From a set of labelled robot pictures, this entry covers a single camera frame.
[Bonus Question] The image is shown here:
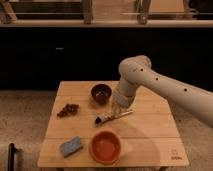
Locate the blue sponge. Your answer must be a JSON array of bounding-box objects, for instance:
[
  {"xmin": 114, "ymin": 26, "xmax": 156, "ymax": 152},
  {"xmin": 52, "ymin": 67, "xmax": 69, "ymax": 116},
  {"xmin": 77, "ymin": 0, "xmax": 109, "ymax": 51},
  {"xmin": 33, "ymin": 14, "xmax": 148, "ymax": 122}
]
[{"xmin": 60, "ymin": 136, "xmax": 83, "ymax": 157}]

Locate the wooden shelf frame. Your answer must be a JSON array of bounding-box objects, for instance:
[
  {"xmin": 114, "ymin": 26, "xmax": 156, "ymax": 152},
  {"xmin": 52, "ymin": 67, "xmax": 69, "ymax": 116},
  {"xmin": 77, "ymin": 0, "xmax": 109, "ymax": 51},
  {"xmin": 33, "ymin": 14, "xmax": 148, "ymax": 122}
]
[{"xmin": 0, "ymin": 0, "xmax": 213, "ymax": 28}]

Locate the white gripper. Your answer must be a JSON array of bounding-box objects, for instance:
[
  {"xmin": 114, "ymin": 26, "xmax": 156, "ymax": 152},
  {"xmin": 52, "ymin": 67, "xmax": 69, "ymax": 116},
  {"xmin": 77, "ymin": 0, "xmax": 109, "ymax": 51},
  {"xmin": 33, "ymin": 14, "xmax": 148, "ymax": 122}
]
[{"xmin": 112, "ymin": 90, "xmax": 132, "ymax": 113}]

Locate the dark brown bowl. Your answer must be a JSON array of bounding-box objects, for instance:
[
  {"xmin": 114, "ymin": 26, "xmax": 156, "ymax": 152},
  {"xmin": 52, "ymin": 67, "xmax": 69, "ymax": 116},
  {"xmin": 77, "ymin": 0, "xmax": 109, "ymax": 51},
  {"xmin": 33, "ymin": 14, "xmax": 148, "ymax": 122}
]
[{"xmin": 91, "ymin": 84, "xmax": 112, "ymax": 105}]

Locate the red bowl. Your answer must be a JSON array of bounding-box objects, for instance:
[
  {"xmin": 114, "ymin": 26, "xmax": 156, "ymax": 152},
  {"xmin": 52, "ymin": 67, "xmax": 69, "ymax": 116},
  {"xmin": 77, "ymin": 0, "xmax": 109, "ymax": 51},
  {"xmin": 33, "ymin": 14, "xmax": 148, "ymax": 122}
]
[{"xmin": 89, "ymin": 131, "xmax": 121, "ymax": 165}]

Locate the bunch of dark grapes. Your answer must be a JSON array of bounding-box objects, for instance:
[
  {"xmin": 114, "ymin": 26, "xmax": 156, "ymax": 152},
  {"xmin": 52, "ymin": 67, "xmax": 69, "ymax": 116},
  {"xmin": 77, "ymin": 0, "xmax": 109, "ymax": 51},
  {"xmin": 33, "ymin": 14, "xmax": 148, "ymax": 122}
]
[{"xmin": 57, "ymin": 104, "xmax": 79, "ymax": 118}]

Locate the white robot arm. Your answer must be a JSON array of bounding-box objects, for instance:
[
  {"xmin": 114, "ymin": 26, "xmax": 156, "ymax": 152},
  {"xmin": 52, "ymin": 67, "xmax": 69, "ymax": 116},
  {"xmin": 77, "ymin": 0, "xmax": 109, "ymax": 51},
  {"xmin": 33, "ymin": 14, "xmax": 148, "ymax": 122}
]
[{"xmin": 113, "ymin": 55, "xmax": 213, "ymax": 128}]

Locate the black handle bar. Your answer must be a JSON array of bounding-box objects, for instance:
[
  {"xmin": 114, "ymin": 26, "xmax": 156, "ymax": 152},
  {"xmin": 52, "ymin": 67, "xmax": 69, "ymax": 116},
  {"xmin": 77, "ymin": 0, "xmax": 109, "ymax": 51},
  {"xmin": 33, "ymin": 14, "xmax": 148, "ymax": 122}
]
[{"xmin": 8, "ymin": 143, "xmax": 17, "ymax": 171}]

